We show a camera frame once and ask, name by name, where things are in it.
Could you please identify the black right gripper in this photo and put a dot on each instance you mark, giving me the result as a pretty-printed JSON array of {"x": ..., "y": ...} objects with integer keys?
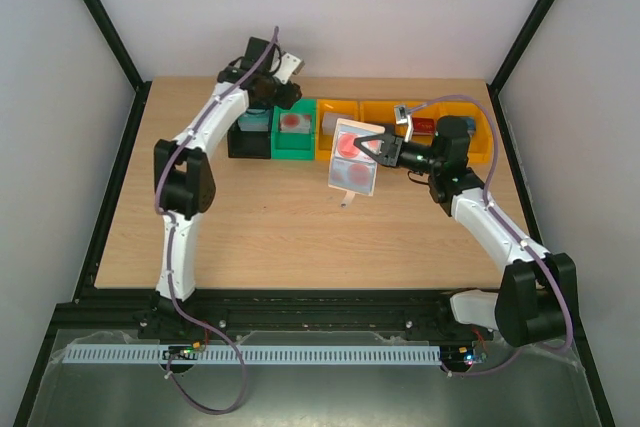
[{"x": 391, "y": 151}]

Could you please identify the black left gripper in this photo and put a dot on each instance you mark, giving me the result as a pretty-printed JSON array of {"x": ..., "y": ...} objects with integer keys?
[{"x": 287, "y": 100}]

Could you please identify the beige leather card holder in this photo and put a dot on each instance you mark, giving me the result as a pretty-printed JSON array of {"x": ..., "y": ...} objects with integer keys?
[{"x": 353, "y": 126}]

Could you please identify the white red-dot credit card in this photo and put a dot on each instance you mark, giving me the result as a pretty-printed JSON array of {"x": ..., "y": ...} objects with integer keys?
[{"x": 358, "y": 177}]

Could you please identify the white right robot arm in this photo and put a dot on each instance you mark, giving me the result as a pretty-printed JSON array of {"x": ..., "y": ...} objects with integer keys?
[{"x": 538, "y": 288}]

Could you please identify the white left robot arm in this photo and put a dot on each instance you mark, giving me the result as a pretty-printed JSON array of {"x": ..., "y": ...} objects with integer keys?
[{"x": 184, "y": 185}]

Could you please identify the red white card green bin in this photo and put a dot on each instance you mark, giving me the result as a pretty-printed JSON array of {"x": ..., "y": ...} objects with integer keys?
[{"x": 295, "y": 123}]

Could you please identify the teal card in black bin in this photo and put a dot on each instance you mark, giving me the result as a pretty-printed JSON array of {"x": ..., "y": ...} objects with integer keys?
[{"x": 254, "y": 123}]

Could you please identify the white card in yellow bin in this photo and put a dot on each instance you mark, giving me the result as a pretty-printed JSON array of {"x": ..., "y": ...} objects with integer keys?
[{"x": 328, "y": 124}]

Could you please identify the red card in bin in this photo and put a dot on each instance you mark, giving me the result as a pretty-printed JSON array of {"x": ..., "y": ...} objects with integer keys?
[{"x": 423, "y": 126}]

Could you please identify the yellow storage bin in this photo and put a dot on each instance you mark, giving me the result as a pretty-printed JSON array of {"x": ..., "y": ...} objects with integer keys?
[
  {"x": 328, "y": 112},
  {"x": 434, "y": 111},
  {"x": 481, "y": 143},
  {"x": 379, "y": 113}
]

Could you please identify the green storage bin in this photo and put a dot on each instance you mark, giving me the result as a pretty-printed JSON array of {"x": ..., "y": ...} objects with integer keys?
[{"x": 286, "y": 146}]

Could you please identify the black storage bin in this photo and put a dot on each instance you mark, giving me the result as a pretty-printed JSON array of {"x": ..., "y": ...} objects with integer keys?
[{"x": 250, "y": 145}]

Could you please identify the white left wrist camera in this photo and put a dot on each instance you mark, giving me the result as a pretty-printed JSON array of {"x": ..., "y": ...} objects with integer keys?
[{"x": 286, "y": 66}]

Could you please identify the black frame post right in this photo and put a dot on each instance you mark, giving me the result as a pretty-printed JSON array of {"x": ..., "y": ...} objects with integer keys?
[{"x": 524, "y": 37}]

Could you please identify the black frame post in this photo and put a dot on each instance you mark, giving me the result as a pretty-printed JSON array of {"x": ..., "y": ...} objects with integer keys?
[
  {"x": 524, "y": 37},
  {"x": 109, "y": 32}
]

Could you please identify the black frame post left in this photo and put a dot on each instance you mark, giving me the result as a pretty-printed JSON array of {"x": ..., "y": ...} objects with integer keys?
[{"x": 109, "y": 32}]

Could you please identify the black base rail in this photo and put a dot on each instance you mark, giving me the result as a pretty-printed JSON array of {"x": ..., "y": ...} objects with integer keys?
[{"x": 415, "y": 315}]

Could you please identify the white slotted cable duct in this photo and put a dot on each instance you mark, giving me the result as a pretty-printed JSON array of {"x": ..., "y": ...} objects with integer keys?
[{"x": 253, "y": 355}]

